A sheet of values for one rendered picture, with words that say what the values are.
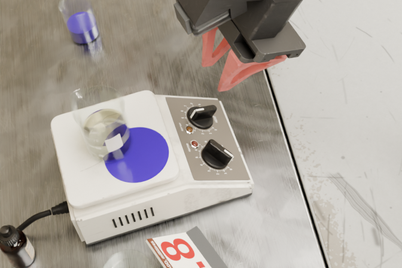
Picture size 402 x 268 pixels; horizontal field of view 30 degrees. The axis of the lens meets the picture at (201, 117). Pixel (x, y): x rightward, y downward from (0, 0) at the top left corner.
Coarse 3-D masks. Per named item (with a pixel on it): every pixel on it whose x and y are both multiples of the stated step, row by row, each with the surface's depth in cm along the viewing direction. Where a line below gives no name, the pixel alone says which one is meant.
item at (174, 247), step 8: (160, 240) 80; (168, 240) 80; (176, 240) 81; (184, 240) 82; (160, 248) 78; (168, 248) 79; (176, 248) 80; (184, 248) 80; (192, 248) 81; (168, 256) 78; (176, 256) 79; (184, 256) 79; (192, 256) 80; (176, 264) 78; (184, 264) 78; (192, 264) 79; (200, 264) 80
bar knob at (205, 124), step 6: (192, 108) 86; (198, 108) 84; (204, 108) 85; (210, 108) 85; (216, 108) 86; (192, 114) 84; (198, 114) 84; (204, 114) 85; (210, 114) 86; (192, 120) 85; (198, 120) 85; (204, 120) 86; (210, 120) 86; (198, 126) 85; (204, 126) 85; (210, 126) 85
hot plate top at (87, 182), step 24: (144, 96) 83; (72, 120) 82; (144, 120) 82; (72, 144) 81; (168, 144) 80; (72, 168) 79; (96, 168) 79; (168, 168) 78; (72, 192) 77; (96, 192) 77; (120, 192) 77
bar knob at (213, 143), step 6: (210, 144) 82; (216, 144) 82; (204, 150) 82; (210, 150) 82; (216, 150) 82; (222, 150) 82; (204, 156) 82; (210, 156) 82; (216, 156) 82; (222, 156) 82; (228, 156) 81; (210, 162) 82; (216, 162) 82; (222, 162) 82; (228, 162) 82; (216, 168) 82; (222, 168) 82
